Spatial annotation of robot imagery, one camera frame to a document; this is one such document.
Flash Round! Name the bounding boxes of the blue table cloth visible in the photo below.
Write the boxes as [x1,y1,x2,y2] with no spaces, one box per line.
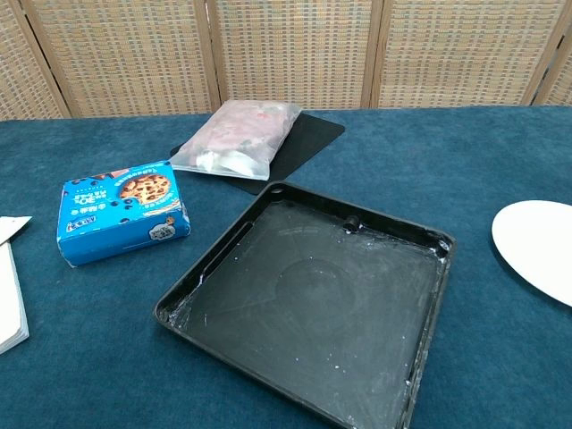
[0,105,572,429]

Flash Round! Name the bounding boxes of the black flat mat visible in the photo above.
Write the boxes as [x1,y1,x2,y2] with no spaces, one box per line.
[170,111,346,196]

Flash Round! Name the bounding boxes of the white paper notebook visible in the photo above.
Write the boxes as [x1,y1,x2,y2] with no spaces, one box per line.
[0,215,33,356]

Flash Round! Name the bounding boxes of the blue cookie box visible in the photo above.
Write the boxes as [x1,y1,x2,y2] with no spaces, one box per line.
[56,160,193,268]

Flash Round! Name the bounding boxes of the black square plastic tray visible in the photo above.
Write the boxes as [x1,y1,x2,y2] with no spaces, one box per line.
[153,181,458,429]

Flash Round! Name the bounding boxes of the frosted zip bag with contents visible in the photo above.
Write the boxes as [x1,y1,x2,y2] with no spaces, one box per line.
[169,99,304,181]

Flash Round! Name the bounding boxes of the white round plate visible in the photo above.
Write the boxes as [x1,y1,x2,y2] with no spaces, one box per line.
[491,199,572,308]

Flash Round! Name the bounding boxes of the woven rattan folding screen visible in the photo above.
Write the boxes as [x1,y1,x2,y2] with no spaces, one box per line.
[0,0,572,121]

